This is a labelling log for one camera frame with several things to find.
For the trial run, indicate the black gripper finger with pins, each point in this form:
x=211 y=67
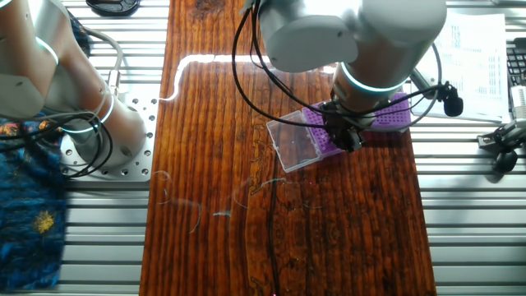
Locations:
x=358 y=139
x=344 y=142

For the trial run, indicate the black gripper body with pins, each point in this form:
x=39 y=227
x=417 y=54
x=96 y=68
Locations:
x=341 y=119

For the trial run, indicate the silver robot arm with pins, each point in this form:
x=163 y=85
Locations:
x=390 y=41

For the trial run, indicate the purple pipette tip box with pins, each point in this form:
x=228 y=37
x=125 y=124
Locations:
x=293 y=144
x=394 y=117

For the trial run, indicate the brown wooden board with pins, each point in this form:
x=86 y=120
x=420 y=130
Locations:
x=328 y=226

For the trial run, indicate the white printed paper sheets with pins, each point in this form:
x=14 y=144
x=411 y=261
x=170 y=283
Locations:
x=472 y=61

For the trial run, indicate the black clamp tool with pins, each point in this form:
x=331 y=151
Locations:
x=505 y=160

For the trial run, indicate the black keyboard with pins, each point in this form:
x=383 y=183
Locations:
x=517 y=66

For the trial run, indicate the black c-clamp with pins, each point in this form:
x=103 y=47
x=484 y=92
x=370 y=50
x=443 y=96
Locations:
x=113 y=8

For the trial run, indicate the blue patterned cloth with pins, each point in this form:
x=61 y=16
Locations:
x=29 y=246

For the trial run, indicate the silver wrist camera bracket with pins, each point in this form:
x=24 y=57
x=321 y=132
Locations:
x=419 y=79

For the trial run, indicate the silver perforated base plate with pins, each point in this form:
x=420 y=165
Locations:
x=139 y=164

